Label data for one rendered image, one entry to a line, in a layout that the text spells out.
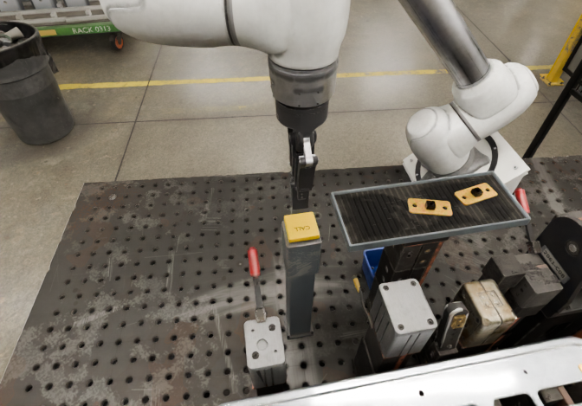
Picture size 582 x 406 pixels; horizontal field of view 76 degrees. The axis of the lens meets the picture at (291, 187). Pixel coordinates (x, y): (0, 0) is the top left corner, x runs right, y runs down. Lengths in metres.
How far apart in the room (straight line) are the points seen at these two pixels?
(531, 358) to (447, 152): 0.64
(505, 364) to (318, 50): 0.67
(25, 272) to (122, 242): 1.13
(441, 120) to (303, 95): 0.80
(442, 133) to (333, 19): 0.84
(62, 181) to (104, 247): 1.49
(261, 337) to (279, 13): 0.54
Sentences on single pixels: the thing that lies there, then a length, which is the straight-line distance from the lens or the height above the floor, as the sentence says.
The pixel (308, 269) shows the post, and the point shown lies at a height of 1.05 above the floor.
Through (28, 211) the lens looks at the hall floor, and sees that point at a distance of 2.76.
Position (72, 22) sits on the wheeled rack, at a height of 0.28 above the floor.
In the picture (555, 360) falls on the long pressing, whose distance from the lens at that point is 0.92.
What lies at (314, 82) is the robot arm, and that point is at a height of 1.49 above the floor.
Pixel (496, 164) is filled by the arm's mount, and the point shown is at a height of 0.90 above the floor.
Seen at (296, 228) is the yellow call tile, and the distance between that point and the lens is 0.72.
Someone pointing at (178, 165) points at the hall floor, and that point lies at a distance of 2.65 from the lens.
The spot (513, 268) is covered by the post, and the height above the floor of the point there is 1.10.
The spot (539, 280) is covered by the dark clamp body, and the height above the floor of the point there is 1.08.
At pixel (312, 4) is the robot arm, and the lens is 0.43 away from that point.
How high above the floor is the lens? 1.74
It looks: 47 degrees down
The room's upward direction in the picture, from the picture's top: straight up
